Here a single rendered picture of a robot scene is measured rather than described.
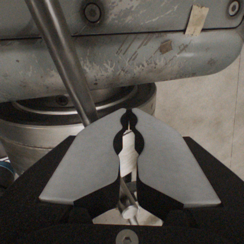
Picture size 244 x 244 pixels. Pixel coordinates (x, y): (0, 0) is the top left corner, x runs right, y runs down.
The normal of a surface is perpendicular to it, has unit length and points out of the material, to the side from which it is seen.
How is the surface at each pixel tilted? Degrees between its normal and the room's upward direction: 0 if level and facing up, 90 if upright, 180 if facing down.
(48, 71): 19
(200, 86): 0
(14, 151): 45
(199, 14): 4
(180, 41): 0
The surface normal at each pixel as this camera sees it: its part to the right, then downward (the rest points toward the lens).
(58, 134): 0.05, 0.51
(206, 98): 0.31, 0.48
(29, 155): -0.26, 0.51
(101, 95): 0.55, 0.42
